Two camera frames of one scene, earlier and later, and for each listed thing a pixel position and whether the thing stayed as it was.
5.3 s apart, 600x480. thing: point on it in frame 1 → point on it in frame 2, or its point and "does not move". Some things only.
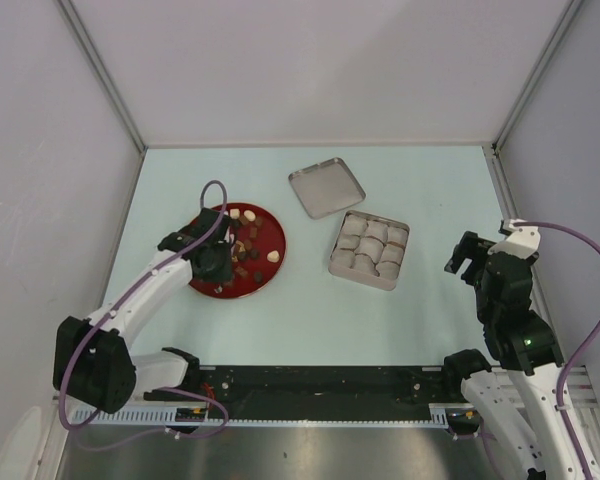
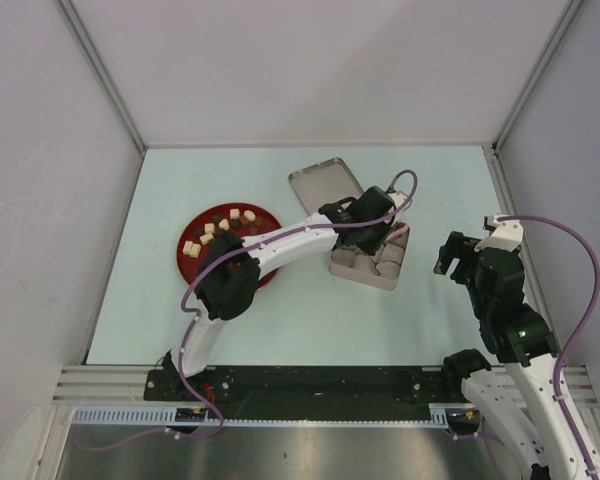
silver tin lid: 325,188 does not move
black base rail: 326,393 does not move
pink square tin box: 369,250 does not move
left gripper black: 222,274 → 373,246
